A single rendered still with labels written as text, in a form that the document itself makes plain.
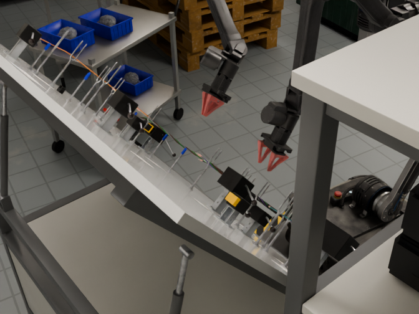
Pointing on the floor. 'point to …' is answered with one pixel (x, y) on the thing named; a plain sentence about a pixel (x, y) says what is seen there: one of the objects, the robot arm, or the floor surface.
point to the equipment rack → (384, 44)
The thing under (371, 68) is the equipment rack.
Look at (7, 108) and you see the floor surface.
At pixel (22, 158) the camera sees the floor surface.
